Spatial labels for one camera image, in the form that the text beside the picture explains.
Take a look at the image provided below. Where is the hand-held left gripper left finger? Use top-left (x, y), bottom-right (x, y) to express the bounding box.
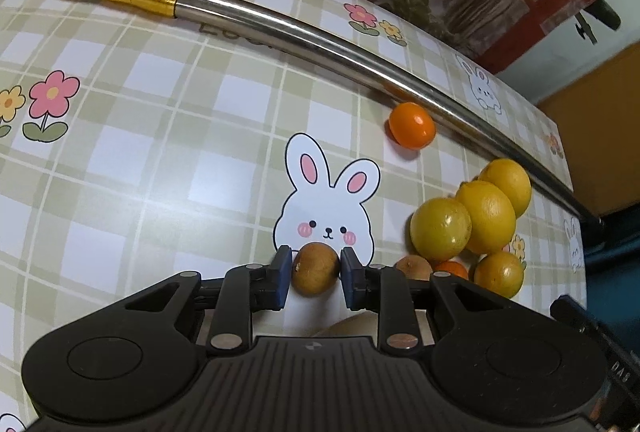
top-left (125, 247), bottom-right (294, 351)

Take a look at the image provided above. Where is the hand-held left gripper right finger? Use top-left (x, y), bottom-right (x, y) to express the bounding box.
top-left (340, 248), bottom-right (501, 353)

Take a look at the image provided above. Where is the brown round fruit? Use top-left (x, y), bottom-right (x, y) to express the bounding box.
top-left (395, 255), bottom-right (434, 281)
top-left (291, 242), bottom-right (341, 297)

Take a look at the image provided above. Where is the small orange tangerine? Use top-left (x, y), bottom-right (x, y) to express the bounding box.
top-left (388, 102), bottom-right (436, 149)
top-left (432, 260), bottom-right (470, 281)

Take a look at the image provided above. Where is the dark teal object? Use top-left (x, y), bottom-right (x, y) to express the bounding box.
top-left (582, 211), bottom-right (640, 343)

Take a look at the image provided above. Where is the yellow lemon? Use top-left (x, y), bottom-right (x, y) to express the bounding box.
top-left (479, 158), bottom-right (532, 219)
top-left (473, 252), bottom-right (525, 299)
top-left (455, 180), bottom-right (517, 255)
top-left (410, 198), bottom-right (473, 261)

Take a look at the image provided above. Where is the checked bunny print tablecloth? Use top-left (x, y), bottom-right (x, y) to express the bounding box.
top-left (0, 0), bottom-right (588, 432)

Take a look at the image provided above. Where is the orange wooden cabinet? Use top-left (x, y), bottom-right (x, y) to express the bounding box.
top-left (537, 44), bottom-right (640, 216)

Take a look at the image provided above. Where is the silver and gold metal pole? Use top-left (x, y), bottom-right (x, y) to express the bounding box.
top-left (0, 0), bottom-right (606, 233)

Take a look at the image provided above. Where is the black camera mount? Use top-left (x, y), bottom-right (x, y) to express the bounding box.
top-left (575, 0), bottom-right (622, 45)

